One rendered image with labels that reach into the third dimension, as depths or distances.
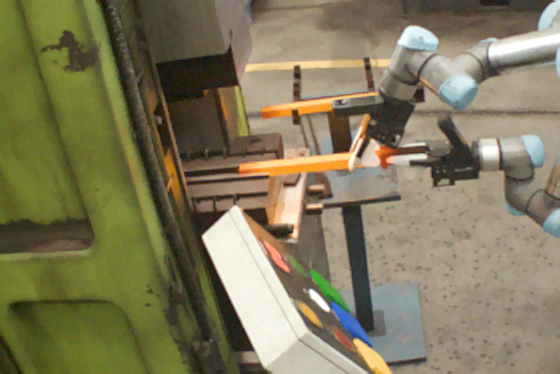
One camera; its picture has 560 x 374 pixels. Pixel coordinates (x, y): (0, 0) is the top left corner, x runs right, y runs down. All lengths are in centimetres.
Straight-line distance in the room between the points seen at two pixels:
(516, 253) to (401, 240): 49
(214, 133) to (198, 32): 61
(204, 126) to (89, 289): 67
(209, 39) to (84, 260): 47
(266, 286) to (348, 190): 108
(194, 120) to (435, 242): 139
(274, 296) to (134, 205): 34
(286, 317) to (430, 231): 210
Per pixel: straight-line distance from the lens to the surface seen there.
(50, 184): 141
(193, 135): 199
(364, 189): 215
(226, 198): 169
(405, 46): 154
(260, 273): 113
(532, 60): 150
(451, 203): 326
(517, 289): 282
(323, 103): 203
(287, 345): 102
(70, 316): 162
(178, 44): 142
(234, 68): 148
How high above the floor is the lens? 190
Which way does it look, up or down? 33 degrees down
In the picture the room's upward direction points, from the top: 11 degrees counter-clockwise
